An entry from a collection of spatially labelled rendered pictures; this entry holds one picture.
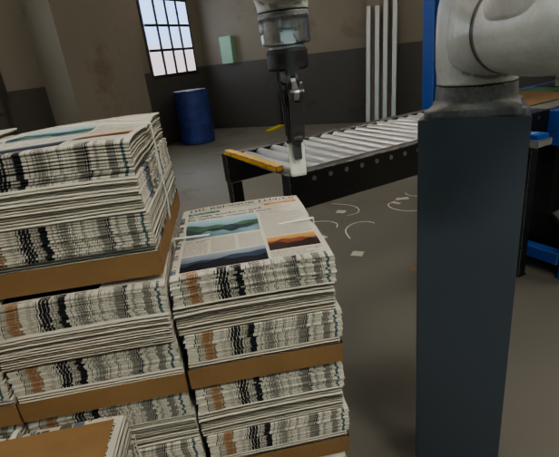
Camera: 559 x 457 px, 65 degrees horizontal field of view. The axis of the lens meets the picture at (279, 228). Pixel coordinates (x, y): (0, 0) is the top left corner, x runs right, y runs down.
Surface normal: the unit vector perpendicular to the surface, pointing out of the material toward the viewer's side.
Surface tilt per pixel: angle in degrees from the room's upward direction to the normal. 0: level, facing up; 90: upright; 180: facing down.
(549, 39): 113
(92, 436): 0
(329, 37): 90
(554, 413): 0
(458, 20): 82
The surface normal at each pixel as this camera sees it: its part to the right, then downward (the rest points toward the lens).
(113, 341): 0.15, 0.35
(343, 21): -0.42, 0.38
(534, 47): -0.73, 0.67
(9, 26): 0.90, 0.07
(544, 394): -0.11, -0.92
